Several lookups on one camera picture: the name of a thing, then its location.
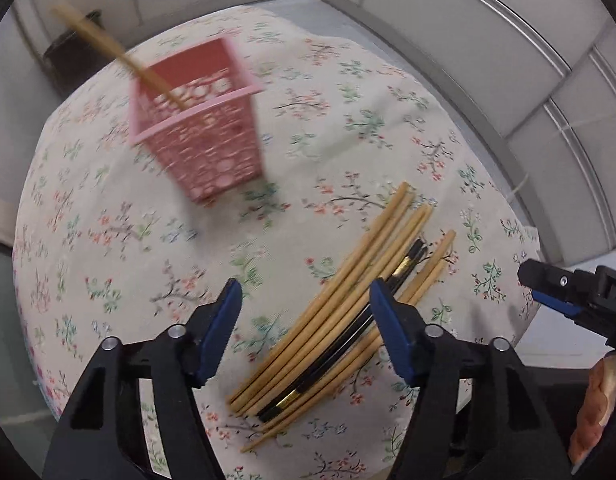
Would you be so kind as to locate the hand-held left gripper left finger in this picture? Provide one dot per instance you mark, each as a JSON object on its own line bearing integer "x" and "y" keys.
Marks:
{"x": 220, "y": 330}

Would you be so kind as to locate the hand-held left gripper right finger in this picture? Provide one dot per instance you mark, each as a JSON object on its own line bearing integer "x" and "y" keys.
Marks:
{"x": 387, "y": 325}

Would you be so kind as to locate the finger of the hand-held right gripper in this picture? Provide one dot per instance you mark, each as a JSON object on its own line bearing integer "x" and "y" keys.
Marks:
{"x": 547, "y": 280}

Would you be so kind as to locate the black chopstick with gold band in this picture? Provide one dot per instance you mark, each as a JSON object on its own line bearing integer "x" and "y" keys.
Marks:
{"x": 349, "y": 335}
{"x": 338, "y": 346}

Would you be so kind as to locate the pile of bamboo chopsticks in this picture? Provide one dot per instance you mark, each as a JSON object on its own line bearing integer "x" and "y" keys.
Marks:
{"x": 338, "y": 290}

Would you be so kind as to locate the pink perforated plastic basket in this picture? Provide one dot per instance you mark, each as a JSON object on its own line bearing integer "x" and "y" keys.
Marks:
{"x": 208, "y": 160}

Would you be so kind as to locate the bamboo chopstick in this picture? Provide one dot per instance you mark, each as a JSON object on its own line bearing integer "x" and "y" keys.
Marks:
{"x": 108, "y": 50}

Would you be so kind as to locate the person's right hand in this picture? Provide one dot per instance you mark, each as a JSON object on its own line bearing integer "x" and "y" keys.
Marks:
{"x": 595, "y": 400}

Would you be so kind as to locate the floral tablecloth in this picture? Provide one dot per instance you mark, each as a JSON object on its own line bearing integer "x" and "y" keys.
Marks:
{"x": 338, "y": 110}

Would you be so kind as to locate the white kitchen base cabinets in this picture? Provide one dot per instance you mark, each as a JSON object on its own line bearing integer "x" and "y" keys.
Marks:
{"x": 512, "y": 60}

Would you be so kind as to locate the brown trash bin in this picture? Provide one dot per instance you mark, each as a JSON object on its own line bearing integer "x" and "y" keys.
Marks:
{"x": 68, "y": 55}

